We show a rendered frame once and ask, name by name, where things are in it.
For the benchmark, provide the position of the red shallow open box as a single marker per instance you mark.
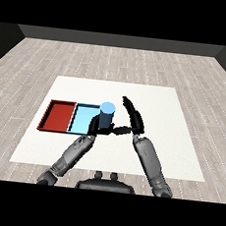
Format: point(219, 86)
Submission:
point(58, 115)

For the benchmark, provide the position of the light blue shallow open box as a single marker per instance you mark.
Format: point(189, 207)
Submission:
point(83, 119)

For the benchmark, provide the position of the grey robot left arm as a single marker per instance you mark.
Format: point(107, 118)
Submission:
point(71, 155)

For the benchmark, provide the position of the dark grey robot body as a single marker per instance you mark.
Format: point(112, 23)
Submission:
point(105, 185)

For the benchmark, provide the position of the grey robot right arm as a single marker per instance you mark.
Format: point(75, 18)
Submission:
point(148, 161)

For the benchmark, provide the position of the small blue can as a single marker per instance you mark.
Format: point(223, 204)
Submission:
point(106, 116)

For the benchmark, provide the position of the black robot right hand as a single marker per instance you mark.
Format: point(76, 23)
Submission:
point(137, 122)

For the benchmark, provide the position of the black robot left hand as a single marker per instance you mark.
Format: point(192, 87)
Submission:
point(93, 126)

